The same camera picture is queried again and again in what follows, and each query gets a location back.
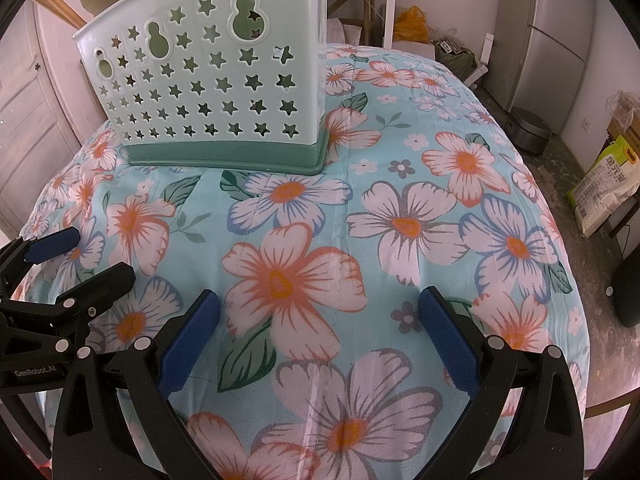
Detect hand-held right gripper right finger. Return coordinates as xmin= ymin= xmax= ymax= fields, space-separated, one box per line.
xmin=419 ymin=286 xmax=587 ymax=480

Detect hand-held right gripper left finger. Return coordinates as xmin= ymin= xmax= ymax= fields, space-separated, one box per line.
xmin=52 ymin=288 xmax=223 ymax=480

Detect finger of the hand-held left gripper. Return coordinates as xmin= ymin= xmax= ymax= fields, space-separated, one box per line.
xmin=50 ymin=261 xmax=137 ymax=323
xmin=0 ymin=226 xmax=82 ymax=286

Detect wooden chopstick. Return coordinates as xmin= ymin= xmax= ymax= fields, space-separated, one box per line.
xmin=29 ymin=0 xmax=83 ymax=30
xmin=40 ymin=0 xmax=90 ymax=21

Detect mint green utensil holder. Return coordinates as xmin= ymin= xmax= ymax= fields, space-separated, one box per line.
xmin=71 ymin=0 xmax=332 ymax=177

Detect floral blanket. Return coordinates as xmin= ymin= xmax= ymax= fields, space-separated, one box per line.
xmin=12 ymin=42 xmax=591 ymax=480

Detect black object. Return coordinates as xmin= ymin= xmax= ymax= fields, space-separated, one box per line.
xmin=602 ymin=255 xmax=640 ymax=329

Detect yellow rice bag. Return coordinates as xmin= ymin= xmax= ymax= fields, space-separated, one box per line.
xmin=565 ymin=135 xmax=640 ymax=238

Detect grey rice cooker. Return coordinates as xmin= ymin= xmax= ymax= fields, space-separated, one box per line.
xmin=507 ymin=107 xmax=553 ymax=156

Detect large cardboard box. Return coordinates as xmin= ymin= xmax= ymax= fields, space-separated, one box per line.
xmin=607 ymin=92 xmax=640 ymax=148

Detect white flat box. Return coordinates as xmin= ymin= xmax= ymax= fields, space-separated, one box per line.
xmin=465 ymin=34 xmax=496 ymax=86

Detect green canvas bag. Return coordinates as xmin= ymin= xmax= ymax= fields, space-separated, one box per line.
xmin=432 ymin=37 xmax=476 ymax=68

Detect grey refrigerator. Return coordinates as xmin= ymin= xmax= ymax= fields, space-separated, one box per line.
xmin=482 ymin=0 xmax=598 ymax=136

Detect white plastic bags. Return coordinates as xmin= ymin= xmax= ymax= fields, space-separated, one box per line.
xmin=327 ymin=17 xmax=366 ymax=46

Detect white long table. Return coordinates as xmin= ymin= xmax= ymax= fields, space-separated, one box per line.
xmin=324 ymin=0 xmax=407 ymax=53

